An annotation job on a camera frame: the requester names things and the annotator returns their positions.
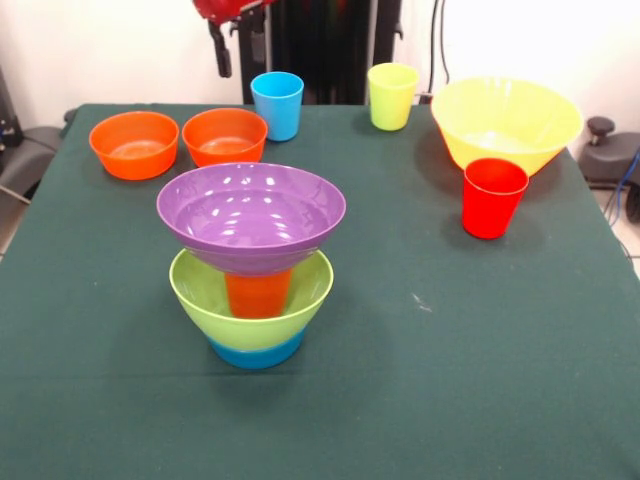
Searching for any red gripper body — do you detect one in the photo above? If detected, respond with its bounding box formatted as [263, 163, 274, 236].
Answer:
[192, 0, 276, 25]

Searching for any orange bowl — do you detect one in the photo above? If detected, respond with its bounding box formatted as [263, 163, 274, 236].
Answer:
[181, 107, 269, 169]
[88, 110, 180, 181]

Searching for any green bowl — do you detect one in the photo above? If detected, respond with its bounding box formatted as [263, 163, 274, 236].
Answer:
[168, 247, 335, 351]

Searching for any purple bowl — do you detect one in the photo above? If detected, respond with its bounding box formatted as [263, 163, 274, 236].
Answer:
[155, 162, 347, 278]

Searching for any dark grey chair base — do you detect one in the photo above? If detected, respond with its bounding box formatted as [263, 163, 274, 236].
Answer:
[0, 125, 64, 201]

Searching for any dark green tablecloth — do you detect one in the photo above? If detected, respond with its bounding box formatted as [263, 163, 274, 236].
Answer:
[0, 103, 640, 480]

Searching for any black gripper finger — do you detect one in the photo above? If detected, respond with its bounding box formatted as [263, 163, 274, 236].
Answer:
[207, 19, 234, 79]
[248, 5, 267, 64]

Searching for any blue cup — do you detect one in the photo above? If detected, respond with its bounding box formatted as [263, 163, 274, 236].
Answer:
[249, 71, 305, 143]

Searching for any large yellow bowl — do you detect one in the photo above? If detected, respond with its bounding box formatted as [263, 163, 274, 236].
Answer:
[430, 75, 585, 177]

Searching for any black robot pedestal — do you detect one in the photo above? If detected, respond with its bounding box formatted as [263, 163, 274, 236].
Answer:
[230, 0, 419, 105]

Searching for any blue bowl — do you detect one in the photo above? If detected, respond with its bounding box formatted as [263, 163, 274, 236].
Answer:
[207, 329, 307, 370]

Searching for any lime green cup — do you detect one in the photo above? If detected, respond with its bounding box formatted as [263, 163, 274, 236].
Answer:
[367, 62, 420, 132]

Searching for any black chair base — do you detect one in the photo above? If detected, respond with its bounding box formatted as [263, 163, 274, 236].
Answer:
[578, 116, 640, 189]

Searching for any orange cup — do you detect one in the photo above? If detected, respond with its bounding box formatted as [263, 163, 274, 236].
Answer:
[223, 269, 293, 319]

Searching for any black hanging cable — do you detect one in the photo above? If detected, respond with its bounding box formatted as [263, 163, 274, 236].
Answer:
[428, 0, 452, 97]

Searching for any red cup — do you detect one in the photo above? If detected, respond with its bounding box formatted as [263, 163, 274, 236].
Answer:
[461, 157, 530, 240]

